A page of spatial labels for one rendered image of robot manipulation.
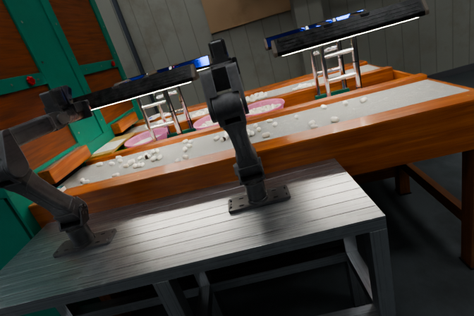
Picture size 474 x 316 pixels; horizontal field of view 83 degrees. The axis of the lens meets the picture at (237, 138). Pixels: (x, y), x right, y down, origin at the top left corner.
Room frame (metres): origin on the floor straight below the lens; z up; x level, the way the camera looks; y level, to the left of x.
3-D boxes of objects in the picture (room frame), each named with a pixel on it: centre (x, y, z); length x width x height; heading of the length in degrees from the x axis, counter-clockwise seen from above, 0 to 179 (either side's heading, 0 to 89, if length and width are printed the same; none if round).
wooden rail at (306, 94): (1.68, -0.09, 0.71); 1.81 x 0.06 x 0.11; 82
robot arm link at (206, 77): (0.76, -0.01, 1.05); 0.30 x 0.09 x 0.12; 176
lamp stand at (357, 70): (1.24, -0.58, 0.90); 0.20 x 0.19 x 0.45; 82
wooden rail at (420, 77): (1.36, -0.05, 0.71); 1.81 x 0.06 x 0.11; 82
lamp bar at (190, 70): (1.30, 0.40, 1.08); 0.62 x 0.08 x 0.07; 82
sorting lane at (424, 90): (1.18, -0.03, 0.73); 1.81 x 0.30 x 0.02; 82
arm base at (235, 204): (0.75, -0.01, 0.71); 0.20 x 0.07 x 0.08; 86
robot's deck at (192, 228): (1.02, 0.27, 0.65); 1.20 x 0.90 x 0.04; 86
